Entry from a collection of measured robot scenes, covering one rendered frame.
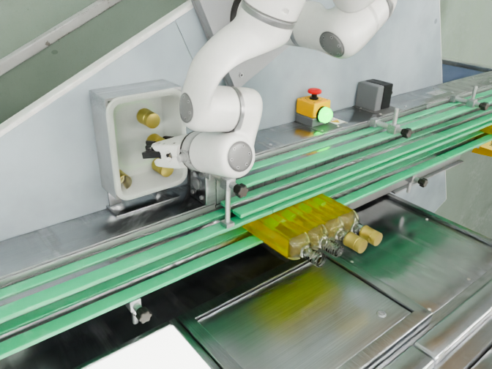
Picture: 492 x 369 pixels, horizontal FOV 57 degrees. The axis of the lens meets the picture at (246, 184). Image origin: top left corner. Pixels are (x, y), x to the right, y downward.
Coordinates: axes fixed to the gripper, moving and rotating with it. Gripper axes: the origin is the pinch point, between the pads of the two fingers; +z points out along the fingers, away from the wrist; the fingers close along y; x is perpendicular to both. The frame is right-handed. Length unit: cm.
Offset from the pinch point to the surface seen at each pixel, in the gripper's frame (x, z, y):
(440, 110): -13, -4, 102
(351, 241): -28.7, -22.8, 30.6
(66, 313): -26.0, -1.9, -27.6
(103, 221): -14.1, 7.8, -13.5
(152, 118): 5.9, 1.6, 0.2
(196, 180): -10.3, 1.7, 7.7
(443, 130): -21, -3, 105
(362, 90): -1, 8, 76
